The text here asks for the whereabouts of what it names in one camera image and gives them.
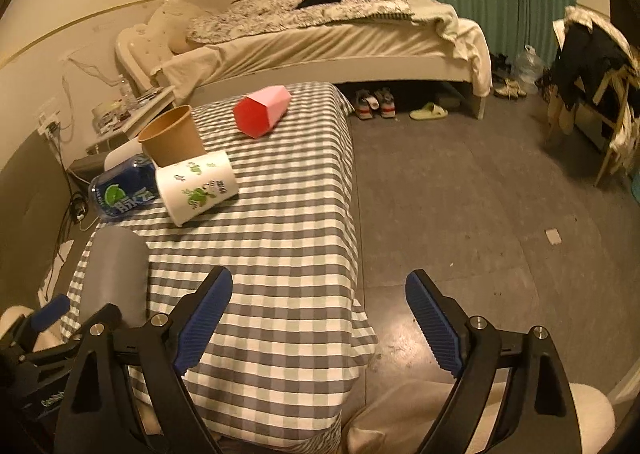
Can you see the white shoes near curtain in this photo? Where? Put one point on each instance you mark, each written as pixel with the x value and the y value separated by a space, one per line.
pixel 509 89

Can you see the white paper scrap on floor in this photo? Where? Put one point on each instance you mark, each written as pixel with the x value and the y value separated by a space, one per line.
pixel 553 236

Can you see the brown kraft paper cup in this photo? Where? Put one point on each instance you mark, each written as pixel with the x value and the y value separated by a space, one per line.
pixel 172 137

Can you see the large clear water jug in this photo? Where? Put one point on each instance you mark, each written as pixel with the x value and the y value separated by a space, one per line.
pixel 528 65

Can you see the white wall power strip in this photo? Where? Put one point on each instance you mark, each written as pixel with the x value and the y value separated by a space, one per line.
pixel 48 123

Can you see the grey sneaker right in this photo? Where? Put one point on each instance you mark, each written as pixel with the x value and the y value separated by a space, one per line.
pixel 386 103

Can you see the grey sneaker left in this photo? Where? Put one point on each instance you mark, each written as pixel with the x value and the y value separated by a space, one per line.
pixel 365 105

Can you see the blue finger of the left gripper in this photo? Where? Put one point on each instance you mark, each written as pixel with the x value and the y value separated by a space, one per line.
pixel 50 313

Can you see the bed with beige sheet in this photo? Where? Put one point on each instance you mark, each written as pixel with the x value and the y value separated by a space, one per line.
pixel 434 44

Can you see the grey white checkered tablecloth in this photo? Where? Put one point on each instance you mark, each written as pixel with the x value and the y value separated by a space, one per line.
pixel 294 338

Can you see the white paper cup green print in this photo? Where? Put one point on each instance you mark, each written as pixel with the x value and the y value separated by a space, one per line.
pixel 192 186

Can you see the green slipper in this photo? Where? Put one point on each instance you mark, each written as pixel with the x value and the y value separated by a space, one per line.
pixel 429 112

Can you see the beige pillow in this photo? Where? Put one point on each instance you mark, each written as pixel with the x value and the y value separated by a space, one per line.
pixel 170 24

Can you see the grey plastic cup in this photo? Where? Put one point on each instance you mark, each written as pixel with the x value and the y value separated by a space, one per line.
pixel 117 273

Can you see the blue labelled water bottle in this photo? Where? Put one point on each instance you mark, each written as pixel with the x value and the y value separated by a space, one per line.
pixel 126 184

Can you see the grey sneaker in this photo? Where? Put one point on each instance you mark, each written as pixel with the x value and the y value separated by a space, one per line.
pixel 386 103
pixel 365 105

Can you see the patterned grey blanket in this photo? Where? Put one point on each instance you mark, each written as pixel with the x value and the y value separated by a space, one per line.
pixel 253 17

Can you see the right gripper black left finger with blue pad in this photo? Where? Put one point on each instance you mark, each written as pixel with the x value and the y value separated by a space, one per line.
pixel 126 392

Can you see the wooden chair with clothes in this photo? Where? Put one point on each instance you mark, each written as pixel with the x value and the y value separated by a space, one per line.
pixel 597 69

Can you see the red hexagonal cup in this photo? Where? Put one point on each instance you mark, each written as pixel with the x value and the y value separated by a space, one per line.
pixel 257 113

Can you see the white tufted headboard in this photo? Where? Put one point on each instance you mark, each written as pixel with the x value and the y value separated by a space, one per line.
pixel 138 55

